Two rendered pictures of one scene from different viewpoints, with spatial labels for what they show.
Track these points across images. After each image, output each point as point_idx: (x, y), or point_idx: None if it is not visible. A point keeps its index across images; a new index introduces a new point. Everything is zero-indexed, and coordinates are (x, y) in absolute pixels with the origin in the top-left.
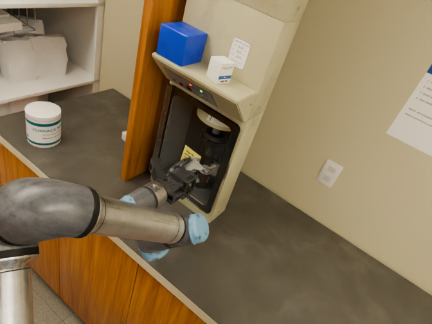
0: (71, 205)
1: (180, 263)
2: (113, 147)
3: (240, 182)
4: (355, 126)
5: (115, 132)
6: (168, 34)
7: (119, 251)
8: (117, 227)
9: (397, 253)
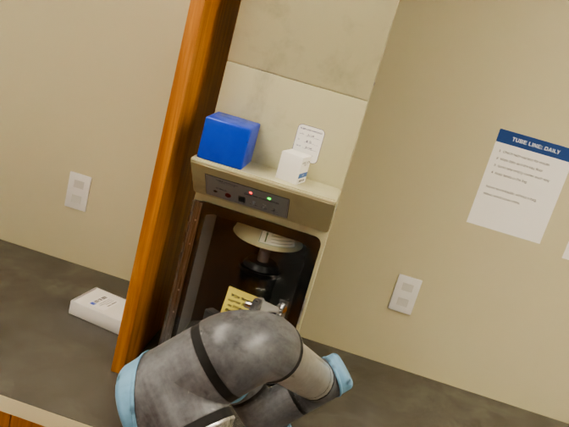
0: (287, 331)
1: None
2: (66, 329)
3: None
4: (427, 221)
5: (52, 306)
6: (219, 130)
7: None
8: (305, 364)
9: (515, 381)
